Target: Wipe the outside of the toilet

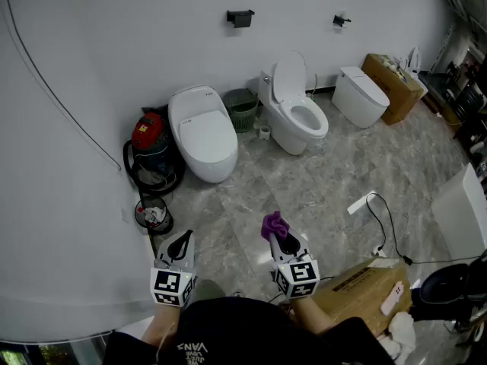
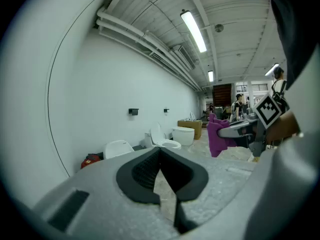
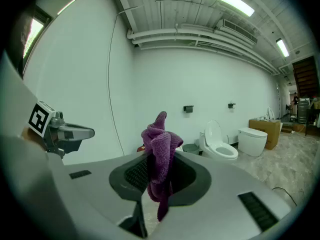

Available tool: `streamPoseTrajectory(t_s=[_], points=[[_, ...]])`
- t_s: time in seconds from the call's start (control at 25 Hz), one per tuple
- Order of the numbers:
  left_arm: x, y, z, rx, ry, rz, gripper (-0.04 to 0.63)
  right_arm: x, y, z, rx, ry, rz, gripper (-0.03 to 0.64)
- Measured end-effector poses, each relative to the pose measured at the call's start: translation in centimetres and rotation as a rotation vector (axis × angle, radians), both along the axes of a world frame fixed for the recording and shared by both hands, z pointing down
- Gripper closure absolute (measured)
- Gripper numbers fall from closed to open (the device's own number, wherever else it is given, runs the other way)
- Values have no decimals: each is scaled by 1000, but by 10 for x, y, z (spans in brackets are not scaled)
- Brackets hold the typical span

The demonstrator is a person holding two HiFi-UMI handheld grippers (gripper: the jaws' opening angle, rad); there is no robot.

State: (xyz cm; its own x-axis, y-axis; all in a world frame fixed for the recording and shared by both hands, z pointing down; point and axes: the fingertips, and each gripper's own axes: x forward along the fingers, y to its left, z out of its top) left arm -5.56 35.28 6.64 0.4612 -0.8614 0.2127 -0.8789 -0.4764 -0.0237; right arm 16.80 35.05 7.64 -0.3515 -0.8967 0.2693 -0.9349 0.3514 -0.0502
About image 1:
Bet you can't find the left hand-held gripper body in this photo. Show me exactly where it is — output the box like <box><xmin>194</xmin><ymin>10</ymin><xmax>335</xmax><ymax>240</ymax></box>
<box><xmin>150</xmin><ymin>257</ymin><xmax>197</xmax><ymax>309</ymax></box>

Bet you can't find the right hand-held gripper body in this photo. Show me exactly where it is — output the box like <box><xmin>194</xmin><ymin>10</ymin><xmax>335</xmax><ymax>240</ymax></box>
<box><xmin>271</xmin><ymin>251</ymin><xmax>321</xmax><ymax>300</ymax></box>

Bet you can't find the purple cloth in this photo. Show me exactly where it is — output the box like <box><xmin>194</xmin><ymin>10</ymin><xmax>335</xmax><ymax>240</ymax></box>
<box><xmin>260</xmin><ymin>211</ymin><xmax>291</xmax><ymax>242</ymax></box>

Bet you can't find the white oval toilet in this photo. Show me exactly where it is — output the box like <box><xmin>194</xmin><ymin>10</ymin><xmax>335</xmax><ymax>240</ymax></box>
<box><xmin>167</xmin><ymin>84</ymin><xmax>240</xmax><ymax>184</ymax></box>

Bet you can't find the person's left forearm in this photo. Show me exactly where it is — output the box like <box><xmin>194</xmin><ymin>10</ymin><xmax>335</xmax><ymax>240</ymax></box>
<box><xmin>142</xmin><ymin>303</ymin><xmax>180</xmax><ymax>348</ymax></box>

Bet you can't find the person's right forearm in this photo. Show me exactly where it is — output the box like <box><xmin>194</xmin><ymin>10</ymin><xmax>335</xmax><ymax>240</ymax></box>
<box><xmin>290</xmin><ymin>296</ymin><xmax>339</xmax><ymax>336</ymax></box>

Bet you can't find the white toilet with raised lid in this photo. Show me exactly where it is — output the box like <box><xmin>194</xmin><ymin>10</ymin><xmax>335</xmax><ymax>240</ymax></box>
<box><xmin>258</xmin><ymin>50</ymin><xmax>330</xmax><ymax>157</ymax></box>

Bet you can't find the white boxy toilet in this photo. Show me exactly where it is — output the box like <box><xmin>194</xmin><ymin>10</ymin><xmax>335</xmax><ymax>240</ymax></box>
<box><xmin>330</xmin><ymin>65</ymin><xmax>391</xmax><ymax>130</ymax></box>

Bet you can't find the clear plastic bottle red cap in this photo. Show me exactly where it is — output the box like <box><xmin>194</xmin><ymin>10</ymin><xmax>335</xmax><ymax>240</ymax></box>
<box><xmin>137</xmin><ymin>205</ymin><xmax>163</xmax><ymax>224</ymax></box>

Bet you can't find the person's left leg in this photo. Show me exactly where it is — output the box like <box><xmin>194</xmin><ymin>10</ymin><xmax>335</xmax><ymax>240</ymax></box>
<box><xmin>189</xmin><ymin>278</ymin><xmax>226</xmax><ymax>308</ymax></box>

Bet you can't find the printed brown cardboard box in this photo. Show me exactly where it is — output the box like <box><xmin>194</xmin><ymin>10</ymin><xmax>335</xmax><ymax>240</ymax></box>
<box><xmin>310</xmin><ymin>259</ymin><xmax>414</xmax><ymax>337</ymax></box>

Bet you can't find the person's black shirt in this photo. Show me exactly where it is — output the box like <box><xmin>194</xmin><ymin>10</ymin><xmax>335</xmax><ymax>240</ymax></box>
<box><xmin>101</xmin><ymin>296</ymin><xmax>397</xmax><ymax>365</ymax></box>

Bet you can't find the pink phone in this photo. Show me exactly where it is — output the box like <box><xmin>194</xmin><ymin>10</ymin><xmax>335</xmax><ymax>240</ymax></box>
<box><xmin>380</xmin><ymin>280</ymin><xmax>406</xmax><ymax>316</ymax></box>

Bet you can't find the white crumpled cloth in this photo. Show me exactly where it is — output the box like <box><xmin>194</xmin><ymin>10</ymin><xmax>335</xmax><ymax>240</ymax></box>
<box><xmin>375</xmin><ymin>311</ymin><xmax>418</xmax><ymax>361</ymax></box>

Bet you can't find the red vacuum cleaner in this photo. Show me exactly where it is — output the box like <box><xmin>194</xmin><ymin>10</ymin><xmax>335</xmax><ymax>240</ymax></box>
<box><xmin>130</xmin><ymin>112</ymin><xmax>180</xmax><ymax>185</ymax></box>

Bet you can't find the green plastic basket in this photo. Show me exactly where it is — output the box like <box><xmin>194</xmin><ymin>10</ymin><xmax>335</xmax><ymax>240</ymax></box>
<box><xmin>221</xmin><ymin>87</ymin><xmax>260</xmax><ymax>134</ymax></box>

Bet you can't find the black chair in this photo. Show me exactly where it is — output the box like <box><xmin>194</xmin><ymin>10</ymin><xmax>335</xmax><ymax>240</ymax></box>
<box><xmin>409</xmin><ymin>248</ymin><xmax>487</xmax><ymax>335</ymax></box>

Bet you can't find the white cabinet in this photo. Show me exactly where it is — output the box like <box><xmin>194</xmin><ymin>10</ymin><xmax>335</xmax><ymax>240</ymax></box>
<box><xmin>430</xmin><ymin>162</ymin><xmax>487</xmax><ymax>262</ymax></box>

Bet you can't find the large brown cardboard box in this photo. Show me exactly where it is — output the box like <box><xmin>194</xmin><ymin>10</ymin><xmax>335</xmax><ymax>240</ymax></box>
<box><xmin>361</xmin><ymin>52</ymin><xmax>425</xmax><ymax>126</ymax></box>

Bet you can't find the black wire waste bin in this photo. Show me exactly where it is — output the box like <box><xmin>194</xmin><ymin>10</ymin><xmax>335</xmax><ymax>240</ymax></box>
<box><xmin>133</xmin><ymin>195</ymin><xmax>175</xmax><ymax>236</ymax></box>

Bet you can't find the black vacuum hose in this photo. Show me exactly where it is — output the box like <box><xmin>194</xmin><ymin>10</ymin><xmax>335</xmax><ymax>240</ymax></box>
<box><xmin>122</xmin><ymin>138</ymin><xmax>186</xmax><ymax>198</ymax></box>

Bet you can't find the black floor cable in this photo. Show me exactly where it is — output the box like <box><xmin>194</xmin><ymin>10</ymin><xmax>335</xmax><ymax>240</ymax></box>
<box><xmin>365</xmin><ymin>192</ymin><xmax>487</xmax><ymax>266</ymax></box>

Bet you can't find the grey wall cable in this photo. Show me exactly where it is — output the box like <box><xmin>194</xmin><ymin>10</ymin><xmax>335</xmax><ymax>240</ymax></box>
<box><xmin>2</xmin><ymin>0</ymin><xmax>123</xmax><ymax>172</ymax></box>

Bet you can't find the black wall paper holder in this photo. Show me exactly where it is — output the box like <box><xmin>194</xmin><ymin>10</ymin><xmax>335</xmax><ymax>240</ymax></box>
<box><xmin>226</xmin><ymin>8</ymin><xmax>256</xmax><ymax>29</ymax></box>

